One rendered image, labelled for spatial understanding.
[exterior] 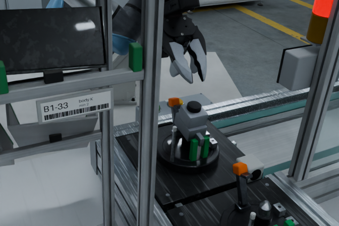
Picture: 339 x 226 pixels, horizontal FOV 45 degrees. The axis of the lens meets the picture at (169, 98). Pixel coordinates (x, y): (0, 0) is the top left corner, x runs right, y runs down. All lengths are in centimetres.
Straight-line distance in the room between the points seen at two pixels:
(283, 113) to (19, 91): 86
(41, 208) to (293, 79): 59
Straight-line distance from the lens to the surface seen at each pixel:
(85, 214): 93
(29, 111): 130
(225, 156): 92
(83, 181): 101
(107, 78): 47
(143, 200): 60
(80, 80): 46
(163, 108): 109
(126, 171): 88
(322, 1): 77
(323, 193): 102
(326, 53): 78
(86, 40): 50
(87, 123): 66
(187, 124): 83
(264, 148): 107
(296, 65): 77
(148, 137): 54
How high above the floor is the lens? 152
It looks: 30 degrees down
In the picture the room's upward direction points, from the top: 4 degrees clockwise
